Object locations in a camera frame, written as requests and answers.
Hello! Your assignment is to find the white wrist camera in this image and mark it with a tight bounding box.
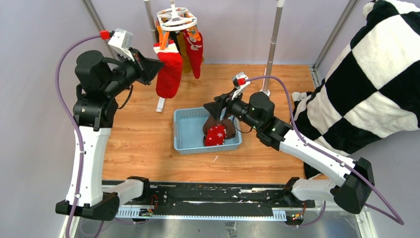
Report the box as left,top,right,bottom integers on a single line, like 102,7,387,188
230,71,250,101
108,28,134,61

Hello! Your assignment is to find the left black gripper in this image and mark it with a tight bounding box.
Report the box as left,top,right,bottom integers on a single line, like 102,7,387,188
104,47,164,96

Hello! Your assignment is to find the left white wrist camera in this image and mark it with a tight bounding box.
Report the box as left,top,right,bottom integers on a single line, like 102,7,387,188
108,28,134,61

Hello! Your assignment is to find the purple cable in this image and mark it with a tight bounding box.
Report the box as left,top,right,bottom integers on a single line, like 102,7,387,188
55,30,150,238
237,75,405,229

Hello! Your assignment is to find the white round sock hanger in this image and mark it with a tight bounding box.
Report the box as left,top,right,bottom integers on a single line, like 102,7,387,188
157,0,198,32

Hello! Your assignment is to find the red snowflake christmas sock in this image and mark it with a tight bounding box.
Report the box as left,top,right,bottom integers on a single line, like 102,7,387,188
204,124,226,147

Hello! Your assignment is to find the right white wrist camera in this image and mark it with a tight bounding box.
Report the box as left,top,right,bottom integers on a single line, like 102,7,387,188
230,71,250,101

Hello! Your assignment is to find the black white checkered blanket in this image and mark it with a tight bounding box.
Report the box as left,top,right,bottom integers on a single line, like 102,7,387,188
291,0,420,179

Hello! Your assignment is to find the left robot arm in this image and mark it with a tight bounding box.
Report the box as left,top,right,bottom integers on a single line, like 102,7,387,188
55,49,164,221

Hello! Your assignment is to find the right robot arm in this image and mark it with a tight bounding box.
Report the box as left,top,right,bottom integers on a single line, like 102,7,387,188
204,92,374,214

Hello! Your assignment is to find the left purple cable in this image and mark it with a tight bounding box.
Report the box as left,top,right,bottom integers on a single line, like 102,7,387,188
55,30,150,238

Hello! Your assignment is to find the light blue plastic basket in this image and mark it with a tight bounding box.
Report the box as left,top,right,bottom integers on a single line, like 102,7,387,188
173,107,242,155

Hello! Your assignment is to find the red white-cuffed christmas sock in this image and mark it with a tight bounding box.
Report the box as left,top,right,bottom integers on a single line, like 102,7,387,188
154,40,183,99

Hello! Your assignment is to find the brown sock striped cuff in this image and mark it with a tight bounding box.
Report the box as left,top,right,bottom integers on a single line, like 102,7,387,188
221,119,236,140

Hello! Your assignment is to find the aluminium frame rail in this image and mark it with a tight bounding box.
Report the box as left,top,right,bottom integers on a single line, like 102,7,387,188
59,183,378,238

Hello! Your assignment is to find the white grey drying rack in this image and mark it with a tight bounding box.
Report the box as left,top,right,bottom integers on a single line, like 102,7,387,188
144,0,285,96

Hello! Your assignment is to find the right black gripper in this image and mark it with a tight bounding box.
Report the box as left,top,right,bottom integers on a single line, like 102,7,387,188
203,88,261,131

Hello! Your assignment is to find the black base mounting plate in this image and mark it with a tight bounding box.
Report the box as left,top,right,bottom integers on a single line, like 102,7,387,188
116,181,315,221

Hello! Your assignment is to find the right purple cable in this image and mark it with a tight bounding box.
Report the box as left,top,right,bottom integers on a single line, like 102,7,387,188
237,75,405,229

